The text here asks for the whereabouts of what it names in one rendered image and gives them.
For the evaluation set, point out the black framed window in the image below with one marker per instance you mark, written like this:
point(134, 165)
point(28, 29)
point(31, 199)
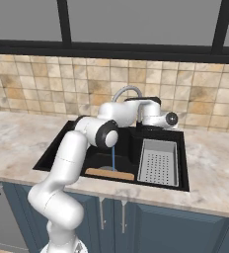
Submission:
point(119, 46)

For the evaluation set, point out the grey perforated drain rack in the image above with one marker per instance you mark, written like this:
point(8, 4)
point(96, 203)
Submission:
point(158, 163)

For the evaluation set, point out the wooden cutting board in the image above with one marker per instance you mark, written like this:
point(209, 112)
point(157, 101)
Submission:
point(111, 174)

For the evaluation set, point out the black kitchen sink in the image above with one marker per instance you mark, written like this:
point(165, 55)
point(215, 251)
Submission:
point(126, 145)

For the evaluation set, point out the grey dishwasher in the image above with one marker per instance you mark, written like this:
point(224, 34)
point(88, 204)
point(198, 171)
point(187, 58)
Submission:
point(3, 220)

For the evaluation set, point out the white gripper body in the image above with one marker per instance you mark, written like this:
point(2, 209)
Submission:
point(167, 126)

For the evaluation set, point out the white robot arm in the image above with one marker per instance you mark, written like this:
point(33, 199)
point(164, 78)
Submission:
point(67, 158)

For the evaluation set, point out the blue water stream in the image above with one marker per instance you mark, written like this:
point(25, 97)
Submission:
point(113, 158)

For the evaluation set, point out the grey curved sink faucet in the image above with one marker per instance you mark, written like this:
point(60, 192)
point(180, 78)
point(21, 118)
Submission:
point(129, 88)

